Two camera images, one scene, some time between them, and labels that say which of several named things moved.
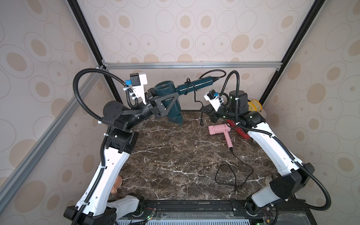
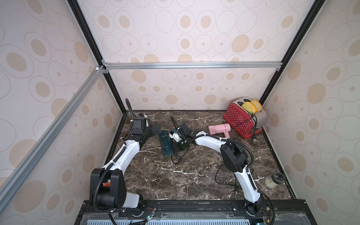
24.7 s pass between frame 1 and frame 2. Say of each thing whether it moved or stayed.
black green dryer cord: moved
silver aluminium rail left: stayed
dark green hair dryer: moved
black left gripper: moved
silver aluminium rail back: stayed
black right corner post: stayed
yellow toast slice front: stayed
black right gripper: moved
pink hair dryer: stayed
